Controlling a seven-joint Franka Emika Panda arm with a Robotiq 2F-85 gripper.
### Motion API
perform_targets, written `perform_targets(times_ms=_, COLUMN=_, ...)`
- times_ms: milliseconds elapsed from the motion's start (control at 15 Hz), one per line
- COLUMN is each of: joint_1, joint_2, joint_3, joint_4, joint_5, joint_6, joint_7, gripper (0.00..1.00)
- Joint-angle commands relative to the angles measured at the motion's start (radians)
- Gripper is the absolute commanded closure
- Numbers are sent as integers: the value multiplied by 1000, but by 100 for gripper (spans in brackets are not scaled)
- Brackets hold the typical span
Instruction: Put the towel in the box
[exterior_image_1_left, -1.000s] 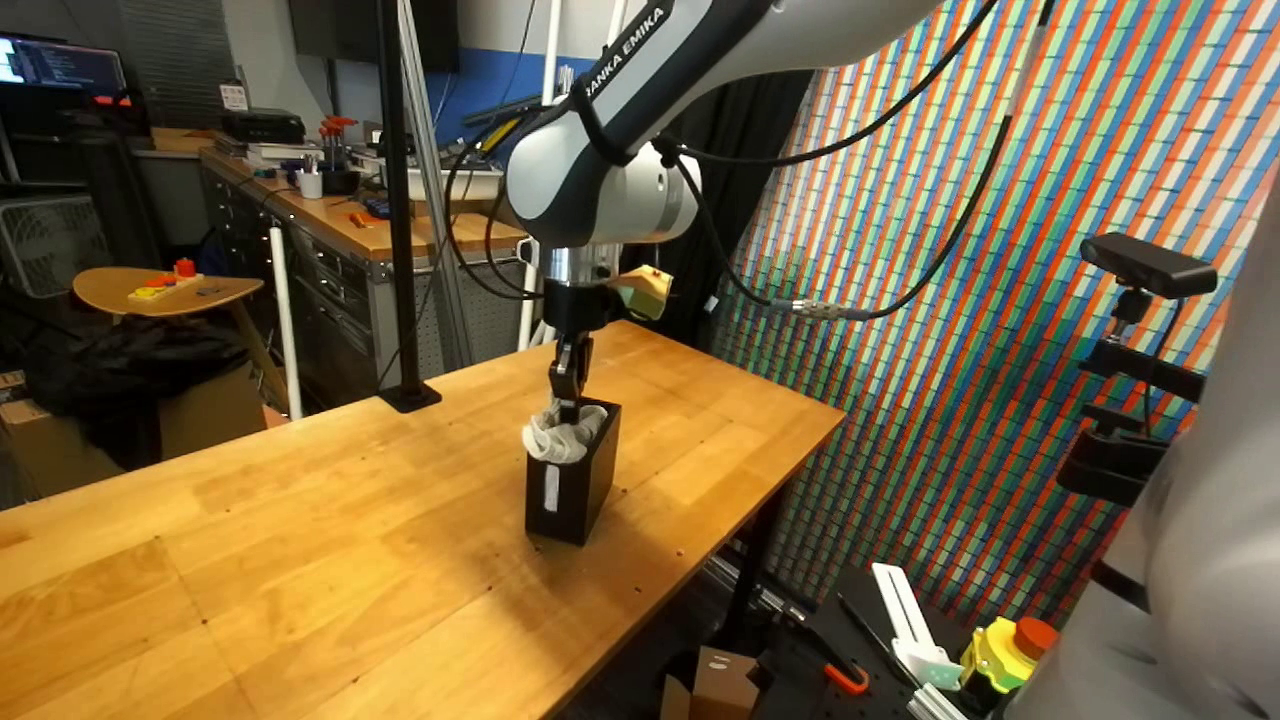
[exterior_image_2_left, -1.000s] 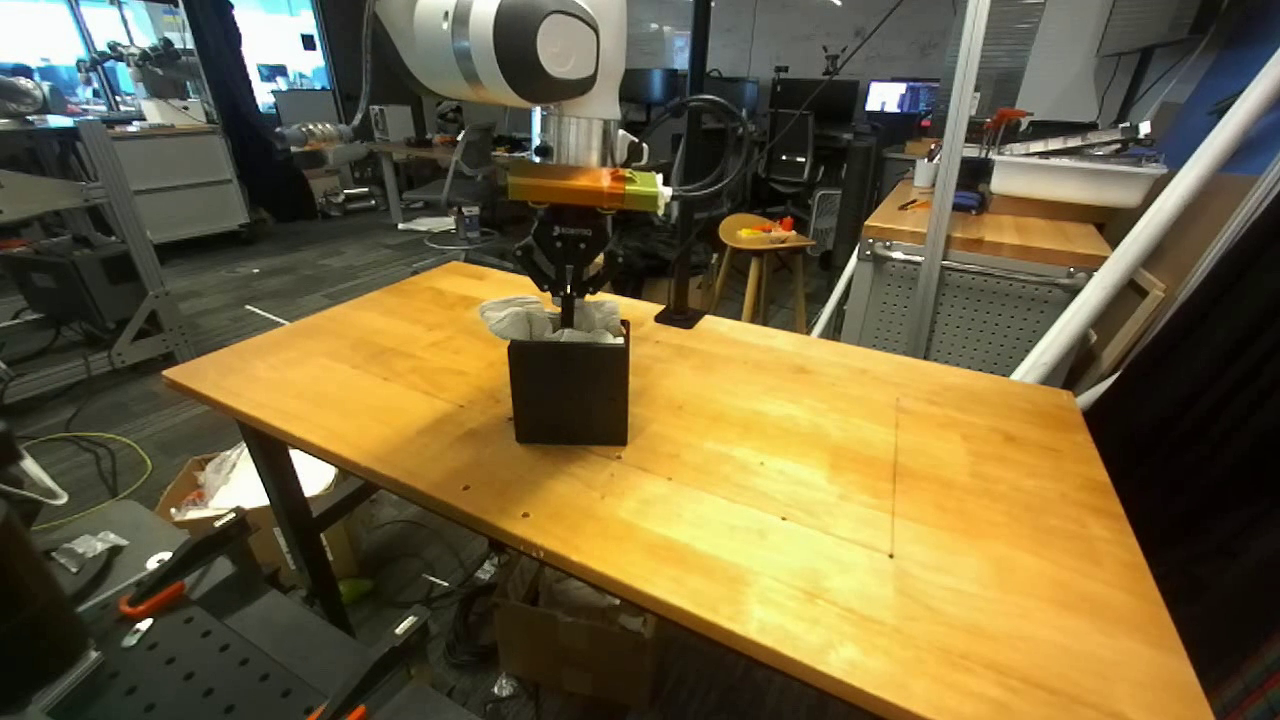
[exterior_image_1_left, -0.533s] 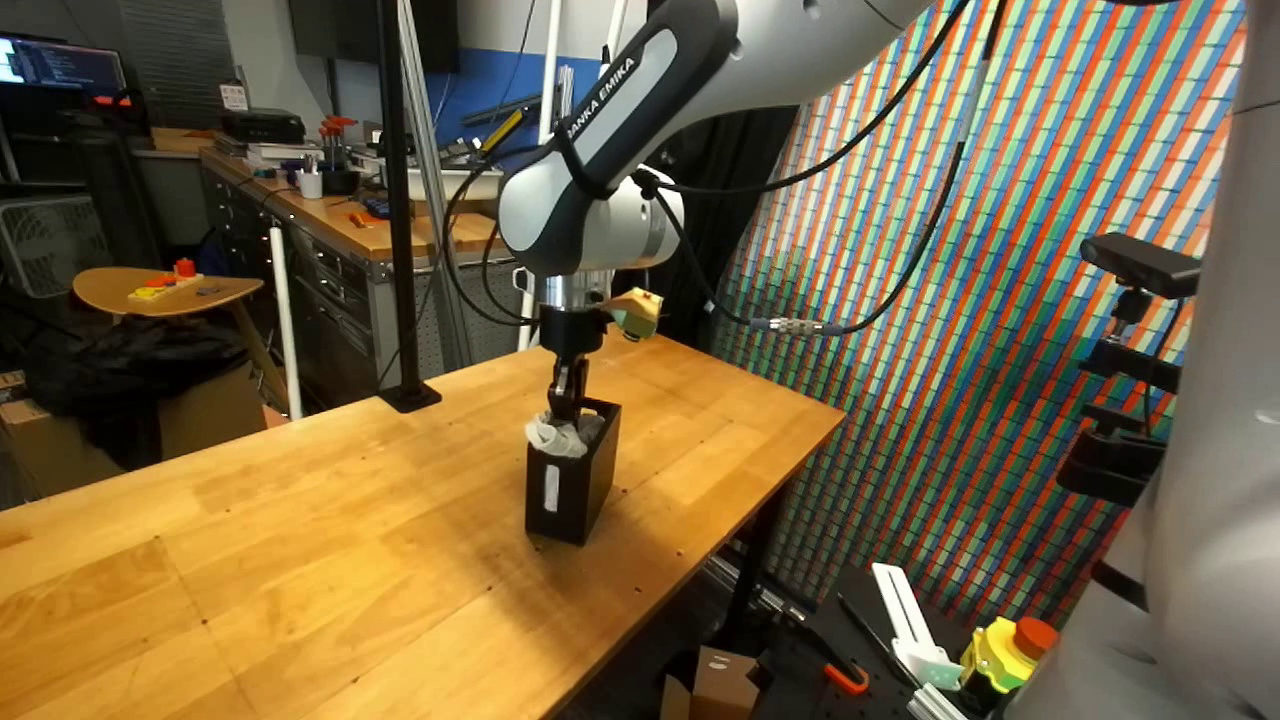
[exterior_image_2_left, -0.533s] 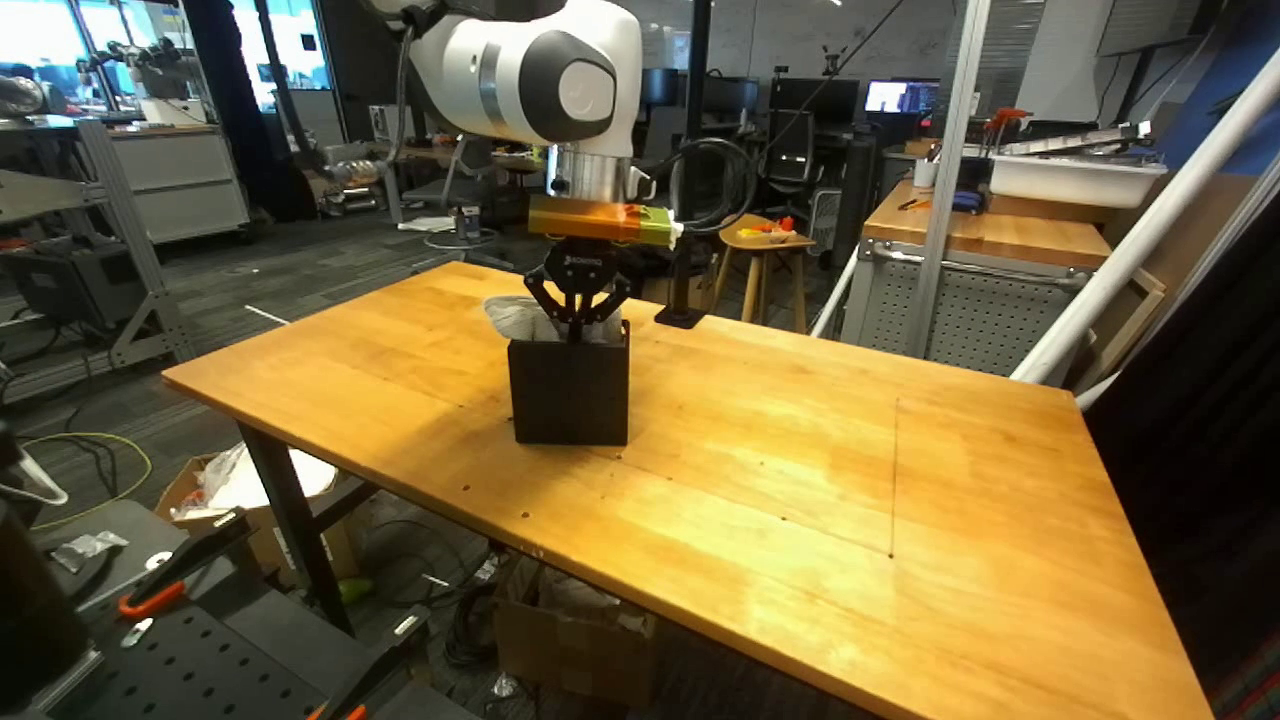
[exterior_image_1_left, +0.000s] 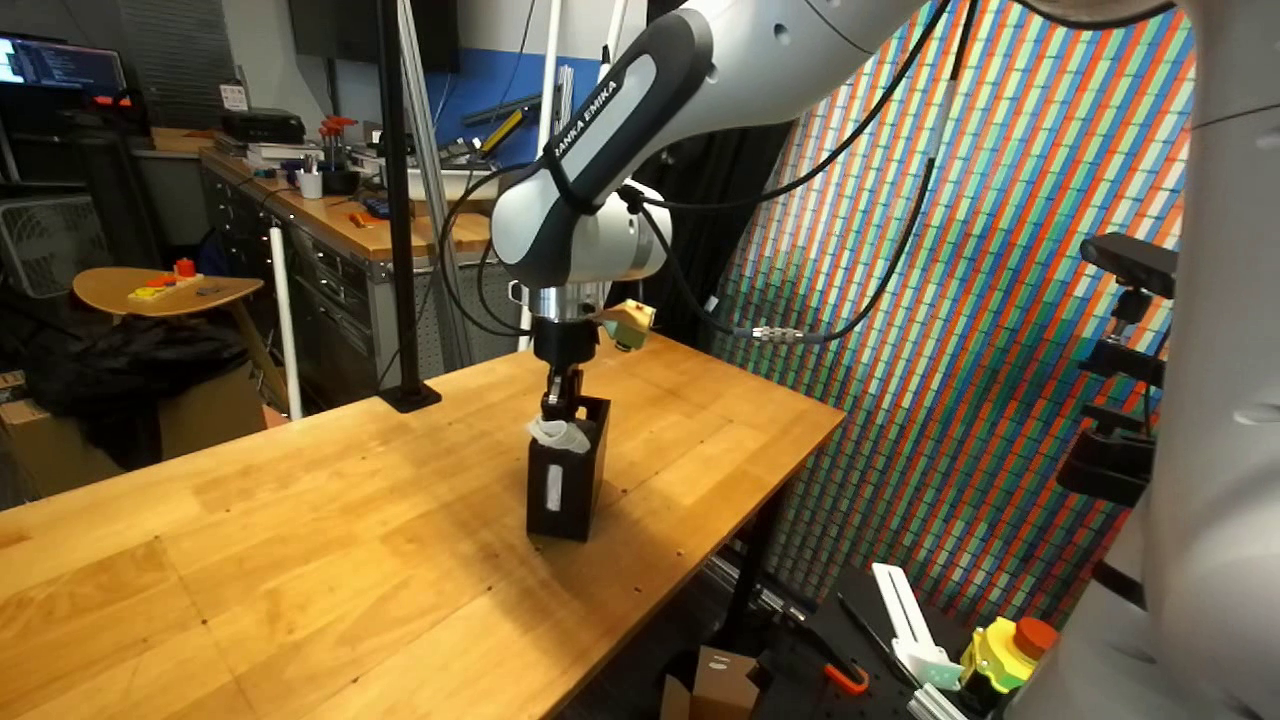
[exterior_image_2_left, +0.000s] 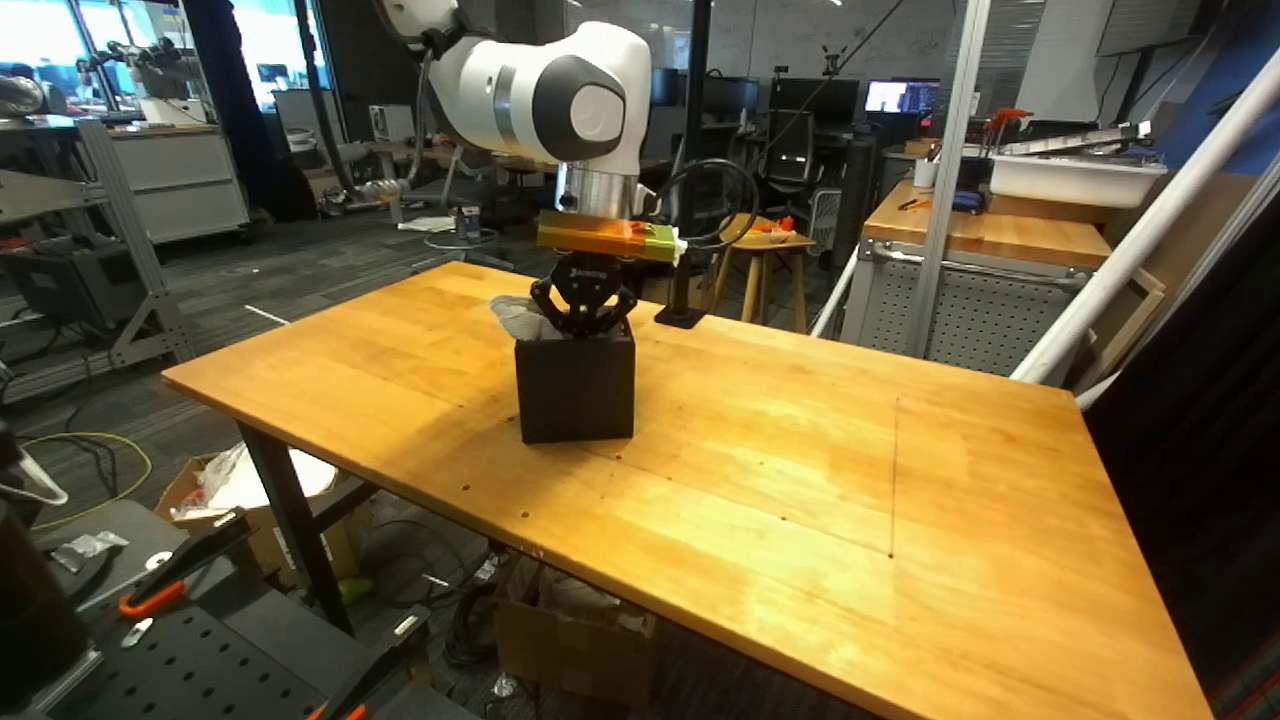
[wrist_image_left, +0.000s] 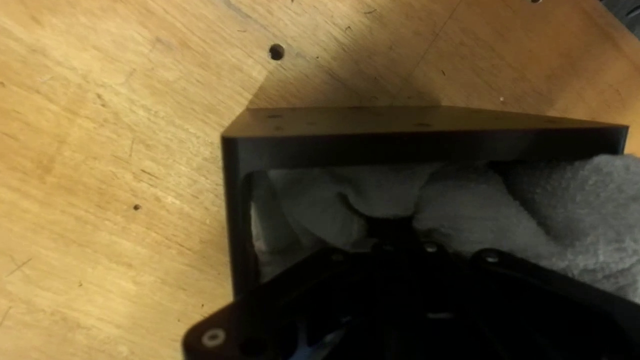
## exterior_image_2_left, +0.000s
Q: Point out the grey aluminium pole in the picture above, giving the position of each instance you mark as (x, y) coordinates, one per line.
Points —
(949, 172)

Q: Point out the black office chair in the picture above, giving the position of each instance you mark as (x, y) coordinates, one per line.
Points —
(792, 155)

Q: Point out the computer monitor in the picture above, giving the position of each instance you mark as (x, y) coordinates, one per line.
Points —
(903, 99)

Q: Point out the cardboard box with white bag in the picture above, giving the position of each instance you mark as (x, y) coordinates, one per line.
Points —
(223, 487)

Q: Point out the small cardboard box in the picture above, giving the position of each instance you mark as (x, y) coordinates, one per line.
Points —
(575, 646)

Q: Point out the clear plastic bag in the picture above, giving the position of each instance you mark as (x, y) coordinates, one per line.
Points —
(86, 545)

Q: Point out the round wooden stool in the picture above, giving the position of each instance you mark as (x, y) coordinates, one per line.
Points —
(796, 244)

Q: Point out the white storage bin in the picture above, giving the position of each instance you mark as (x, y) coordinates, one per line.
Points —
(1082, 181)

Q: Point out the black perforated plate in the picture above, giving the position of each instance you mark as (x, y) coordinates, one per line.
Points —
(226, 667)

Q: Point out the yellow-green orange wrist camera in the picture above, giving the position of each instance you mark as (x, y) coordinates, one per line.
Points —
(612, 240)

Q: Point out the grey metal shelving rack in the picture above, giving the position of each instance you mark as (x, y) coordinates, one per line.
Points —
(135, 252)

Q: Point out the orange yellow toy pieces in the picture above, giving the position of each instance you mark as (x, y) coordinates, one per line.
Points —
(777, 231)

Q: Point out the blue board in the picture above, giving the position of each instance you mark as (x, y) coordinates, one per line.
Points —
(1221, 66)

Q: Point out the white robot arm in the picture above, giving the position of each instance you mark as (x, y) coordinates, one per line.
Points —
(520, 95)

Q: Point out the small white bottle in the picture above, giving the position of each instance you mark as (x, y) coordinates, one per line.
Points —
(922, 172)

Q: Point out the black pole stand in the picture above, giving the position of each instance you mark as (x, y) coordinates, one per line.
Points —
(699, 83)

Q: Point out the black table leg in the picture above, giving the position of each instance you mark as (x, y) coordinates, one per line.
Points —
(302, 532)

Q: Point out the red tool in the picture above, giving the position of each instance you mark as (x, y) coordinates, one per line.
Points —
(1003, 123)

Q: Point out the white pole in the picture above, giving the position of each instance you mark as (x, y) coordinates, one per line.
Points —
(1207, 252)
(1144, 223)

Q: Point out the white cabinet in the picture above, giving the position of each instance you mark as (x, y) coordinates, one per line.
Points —
(187, 184)

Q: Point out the black perforated box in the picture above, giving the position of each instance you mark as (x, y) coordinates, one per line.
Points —
(577, 394)

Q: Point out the thin white tube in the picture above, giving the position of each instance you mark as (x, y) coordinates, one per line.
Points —
(838, 291)

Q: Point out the person's dark clothed leg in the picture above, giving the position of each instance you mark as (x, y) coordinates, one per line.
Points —
(32, 625)

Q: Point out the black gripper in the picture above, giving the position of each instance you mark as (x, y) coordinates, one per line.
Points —
(586, 283)

